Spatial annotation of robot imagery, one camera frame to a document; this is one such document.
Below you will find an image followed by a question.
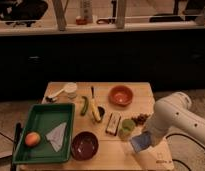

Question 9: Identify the blue sponge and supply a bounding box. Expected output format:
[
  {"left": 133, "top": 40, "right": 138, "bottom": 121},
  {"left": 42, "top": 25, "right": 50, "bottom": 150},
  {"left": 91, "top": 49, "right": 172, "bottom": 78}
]
[{"left": 130, "top": 132, "right": 151, "bottom": 153}]

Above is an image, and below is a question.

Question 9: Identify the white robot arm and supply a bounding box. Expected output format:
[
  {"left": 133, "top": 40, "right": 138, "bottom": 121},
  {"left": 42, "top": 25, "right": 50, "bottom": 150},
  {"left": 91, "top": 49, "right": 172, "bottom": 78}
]
[{"left": 143, "top": 92, "right": 205, "bottom": 146}]

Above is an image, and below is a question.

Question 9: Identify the orange bowl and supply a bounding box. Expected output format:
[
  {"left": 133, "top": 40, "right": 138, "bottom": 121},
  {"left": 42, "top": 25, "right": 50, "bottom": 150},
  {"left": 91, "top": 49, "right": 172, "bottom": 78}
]
[{"left": 108, "top": 85, "right": 133, "bottom": 106}]

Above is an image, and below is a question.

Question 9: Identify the purple bowl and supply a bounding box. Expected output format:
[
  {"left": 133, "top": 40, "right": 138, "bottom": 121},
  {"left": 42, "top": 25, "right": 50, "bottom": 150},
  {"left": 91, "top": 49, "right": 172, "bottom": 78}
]
[{"left": 71, "top": 131, "right": 99, "bottom": 161}]

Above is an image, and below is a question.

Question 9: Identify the yellow banana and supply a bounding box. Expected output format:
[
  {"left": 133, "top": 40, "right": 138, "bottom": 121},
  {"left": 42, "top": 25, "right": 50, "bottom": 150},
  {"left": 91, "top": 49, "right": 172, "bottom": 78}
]
[{"left": 90, "top": 98, "right": 101, "bottom": 122}]

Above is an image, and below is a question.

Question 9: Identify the small black dish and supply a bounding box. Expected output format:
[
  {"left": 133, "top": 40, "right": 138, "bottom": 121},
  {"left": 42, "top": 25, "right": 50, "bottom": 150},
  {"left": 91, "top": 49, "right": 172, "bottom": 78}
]
[{"left": 98, "top": 106, "right": 105, "bottom": 119}]

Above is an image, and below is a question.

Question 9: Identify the white cup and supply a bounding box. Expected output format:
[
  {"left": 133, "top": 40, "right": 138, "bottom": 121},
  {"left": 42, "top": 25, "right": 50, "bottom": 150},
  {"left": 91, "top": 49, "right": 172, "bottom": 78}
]
[{"left": 64, "top": 82, "right": 77, "bottom": 99}]

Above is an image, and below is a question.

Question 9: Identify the green cucumber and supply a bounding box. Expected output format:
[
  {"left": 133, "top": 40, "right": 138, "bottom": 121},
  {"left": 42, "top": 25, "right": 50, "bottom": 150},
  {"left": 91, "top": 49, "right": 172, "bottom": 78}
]
[{"left": 80, "top": 96, "right": 89, "bottom": 116}]

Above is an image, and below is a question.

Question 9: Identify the black and white eraser block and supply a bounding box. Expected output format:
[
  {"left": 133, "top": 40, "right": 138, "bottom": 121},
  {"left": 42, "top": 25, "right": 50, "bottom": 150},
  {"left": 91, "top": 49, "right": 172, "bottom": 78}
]
[{"left": 106, "top": 113, "right": 121, "bottom": 135}]

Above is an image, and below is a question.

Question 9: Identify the green cup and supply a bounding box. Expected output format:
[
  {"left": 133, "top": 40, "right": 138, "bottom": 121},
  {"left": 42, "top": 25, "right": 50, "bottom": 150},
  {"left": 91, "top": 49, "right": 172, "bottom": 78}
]
[{"left": 118, "top": 119, "right": 136, "bottom": 140}]

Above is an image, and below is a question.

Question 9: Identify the pile of brown nuts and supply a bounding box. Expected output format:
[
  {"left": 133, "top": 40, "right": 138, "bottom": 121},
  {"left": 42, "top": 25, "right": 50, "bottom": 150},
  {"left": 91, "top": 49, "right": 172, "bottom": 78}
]
[{"left": 132, "top": 114, "right": 149, "bottom": 126}]

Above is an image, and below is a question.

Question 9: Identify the white folded cloth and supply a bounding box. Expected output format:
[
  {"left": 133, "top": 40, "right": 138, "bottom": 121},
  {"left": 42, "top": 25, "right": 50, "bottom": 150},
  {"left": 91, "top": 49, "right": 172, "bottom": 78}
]
[{"left": 46, "top": 122, "right": 67, "bottom": 152}]

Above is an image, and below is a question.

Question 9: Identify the red object on shelf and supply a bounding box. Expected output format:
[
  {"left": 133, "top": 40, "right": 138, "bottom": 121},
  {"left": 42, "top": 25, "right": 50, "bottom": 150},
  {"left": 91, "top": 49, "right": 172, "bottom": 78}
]
[{"left": 75, "top": 16, "right": 87, "bottom": 25}]

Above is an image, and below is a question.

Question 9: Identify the green plastic tray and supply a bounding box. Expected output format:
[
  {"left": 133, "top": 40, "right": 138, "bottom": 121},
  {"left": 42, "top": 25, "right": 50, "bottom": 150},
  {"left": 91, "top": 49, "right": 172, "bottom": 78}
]
[{"left": 12, "top": 103, "right": 75, "bottom": 164}]

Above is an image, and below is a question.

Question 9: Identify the orange peach fruit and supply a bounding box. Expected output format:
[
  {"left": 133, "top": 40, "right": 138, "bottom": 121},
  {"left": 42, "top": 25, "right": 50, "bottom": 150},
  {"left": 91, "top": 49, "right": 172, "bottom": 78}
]
[{"left": 25, "top": 132, "right": 41, "bottom": 147}]

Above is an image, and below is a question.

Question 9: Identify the black office chair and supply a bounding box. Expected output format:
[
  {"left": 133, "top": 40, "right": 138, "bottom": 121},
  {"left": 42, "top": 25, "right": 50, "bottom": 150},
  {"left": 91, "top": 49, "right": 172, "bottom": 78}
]
[{"left": 0, "top": 0, "right": 48, "bottom": 27}]

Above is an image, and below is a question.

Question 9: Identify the black handled knife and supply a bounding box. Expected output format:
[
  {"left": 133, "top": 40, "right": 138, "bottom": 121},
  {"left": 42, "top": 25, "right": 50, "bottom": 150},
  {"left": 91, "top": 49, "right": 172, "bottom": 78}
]
[{"left": 91, "top": 86, "right": 95, "bottom": 99}]

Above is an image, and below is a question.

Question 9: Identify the black floor cable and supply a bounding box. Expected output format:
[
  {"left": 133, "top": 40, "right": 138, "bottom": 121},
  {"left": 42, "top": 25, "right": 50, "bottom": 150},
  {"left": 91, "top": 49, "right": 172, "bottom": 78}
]
[{"left": 165, "top": 132, "right": 205, "bottom": 171}]

